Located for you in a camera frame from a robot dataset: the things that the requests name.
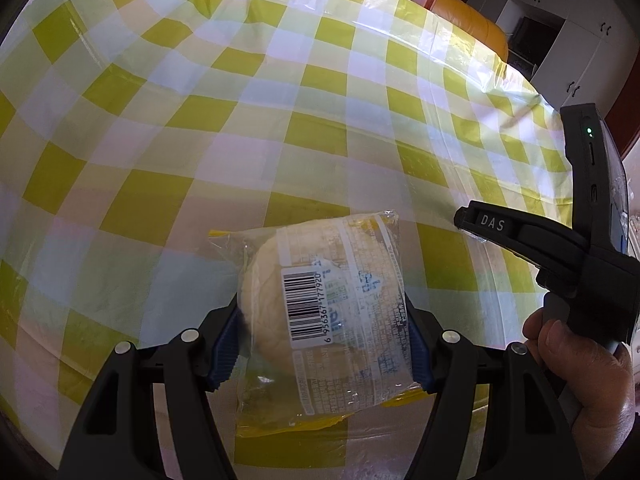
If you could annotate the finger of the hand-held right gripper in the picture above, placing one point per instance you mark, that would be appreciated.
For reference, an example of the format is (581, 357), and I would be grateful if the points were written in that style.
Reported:
(495, 227)

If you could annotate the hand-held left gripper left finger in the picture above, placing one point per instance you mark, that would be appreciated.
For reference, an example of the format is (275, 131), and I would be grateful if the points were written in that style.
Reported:
(225, 350)

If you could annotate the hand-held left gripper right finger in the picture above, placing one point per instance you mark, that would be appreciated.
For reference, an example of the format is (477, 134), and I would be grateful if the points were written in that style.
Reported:
(417, 350)

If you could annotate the bun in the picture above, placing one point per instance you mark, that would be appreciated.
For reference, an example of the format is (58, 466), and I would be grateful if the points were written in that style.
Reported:
(330, 320)

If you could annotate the person's right hand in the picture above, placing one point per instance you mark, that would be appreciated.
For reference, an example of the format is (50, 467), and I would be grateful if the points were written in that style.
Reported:
(590, 385)

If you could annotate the brown wooden door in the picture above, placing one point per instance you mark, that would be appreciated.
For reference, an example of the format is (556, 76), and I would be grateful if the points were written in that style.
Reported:
(631, 147)

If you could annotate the white cabinet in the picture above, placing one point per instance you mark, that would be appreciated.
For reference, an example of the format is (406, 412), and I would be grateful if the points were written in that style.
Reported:
(575, 35)

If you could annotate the yellow leather chair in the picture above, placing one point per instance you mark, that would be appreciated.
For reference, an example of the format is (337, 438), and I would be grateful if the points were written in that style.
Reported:
(470, 20)

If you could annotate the yellow checkered tablecloth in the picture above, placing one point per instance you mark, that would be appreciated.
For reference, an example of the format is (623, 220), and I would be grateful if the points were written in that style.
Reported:
(150, 135)

